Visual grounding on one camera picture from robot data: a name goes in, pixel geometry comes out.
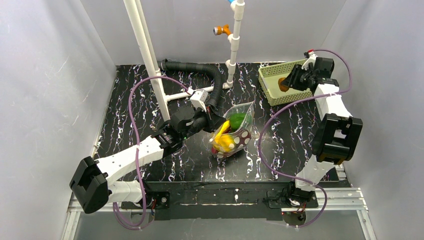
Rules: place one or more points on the white PVC pipe frame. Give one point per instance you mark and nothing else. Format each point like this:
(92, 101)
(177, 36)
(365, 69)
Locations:
(138, 22)

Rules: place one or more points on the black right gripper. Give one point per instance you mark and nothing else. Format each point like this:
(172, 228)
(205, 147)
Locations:
(296, 79)

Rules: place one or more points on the red fake fruit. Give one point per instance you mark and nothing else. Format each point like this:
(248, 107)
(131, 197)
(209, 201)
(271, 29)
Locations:
(241, 138)

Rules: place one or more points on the green fake pepper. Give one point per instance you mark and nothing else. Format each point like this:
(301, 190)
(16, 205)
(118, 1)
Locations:
(236, 120)

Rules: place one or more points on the yellow fake banana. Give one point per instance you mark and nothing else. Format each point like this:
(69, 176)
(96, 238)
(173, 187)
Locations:
(221, 137)

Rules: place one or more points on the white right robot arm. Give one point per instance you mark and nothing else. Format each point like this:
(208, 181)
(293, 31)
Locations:
(338, 133)

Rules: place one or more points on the orange spigot valve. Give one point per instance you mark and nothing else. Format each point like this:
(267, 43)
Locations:
(219, 30)

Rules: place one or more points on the orange brown fake bread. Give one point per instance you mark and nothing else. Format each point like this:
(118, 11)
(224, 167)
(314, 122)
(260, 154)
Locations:
(282, 84)

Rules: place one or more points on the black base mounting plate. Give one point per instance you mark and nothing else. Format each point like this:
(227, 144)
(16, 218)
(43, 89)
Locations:
(225, 200)

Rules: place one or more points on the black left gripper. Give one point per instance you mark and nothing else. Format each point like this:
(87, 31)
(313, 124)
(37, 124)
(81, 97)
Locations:
(215, 119)

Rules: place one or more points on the clear zip top bag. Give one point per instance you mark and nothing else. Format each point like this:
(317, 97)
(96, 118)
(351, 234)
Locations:
(248, 108)

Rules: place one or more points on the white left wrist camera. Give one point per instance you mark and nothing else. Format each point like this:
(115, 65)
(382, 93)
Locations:
(198, 98)

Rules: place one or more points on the yellow fake lemon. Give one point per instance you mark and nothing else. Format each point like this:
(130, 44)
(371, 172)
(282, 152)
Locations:
(225, 148)

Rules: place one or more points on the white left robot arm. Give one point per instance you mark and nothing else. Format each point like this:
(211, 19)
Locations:
(96, 182)

